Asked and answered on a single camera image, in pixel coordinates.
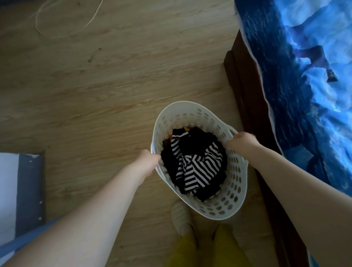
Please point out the dark wooden bed frame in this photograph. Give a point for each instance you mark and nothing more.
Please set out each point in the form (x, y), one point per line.
(247, 90)

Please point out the person's left hand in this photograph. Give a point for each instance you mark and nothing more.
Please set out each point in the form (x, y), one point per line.
(147, 162)

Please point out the person's right fingers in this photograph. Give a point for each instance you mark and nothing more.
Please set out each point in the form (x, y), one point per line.
(231, 140)

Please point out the beige perforated slipper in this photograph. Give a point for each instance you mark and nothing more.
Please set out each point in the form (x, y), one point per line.
(182, 218)

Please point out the person's right hand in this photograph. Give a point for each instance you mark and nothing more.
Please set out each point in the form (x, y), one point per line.
(243, 143)

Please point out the yellow trousers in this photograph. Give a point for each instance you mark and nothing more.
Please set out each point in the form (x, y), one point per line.
(217, 250)

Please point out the white perforated laundry basket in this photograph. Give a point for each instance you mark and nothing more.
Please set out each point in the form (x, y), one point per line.
(236, 189)

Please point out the blue patterned bed sheet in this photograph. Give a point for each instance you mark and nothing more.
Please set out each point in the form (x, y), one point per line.
(302, 82)

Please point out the black white striped garment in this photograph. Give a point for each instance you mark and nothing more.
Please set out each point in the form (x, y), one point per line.
(194, 170)

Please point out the person's right forearm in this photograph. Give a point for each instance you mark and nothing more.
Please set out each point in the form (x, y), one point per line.
(305, 198)

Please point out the person's left fingers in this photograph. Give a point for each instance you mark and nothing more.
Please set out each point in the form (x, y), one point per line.
(157, 158)

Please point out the person's left forearm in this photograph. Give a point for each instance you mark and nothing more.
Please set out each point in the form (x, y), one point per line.
(82, 220)

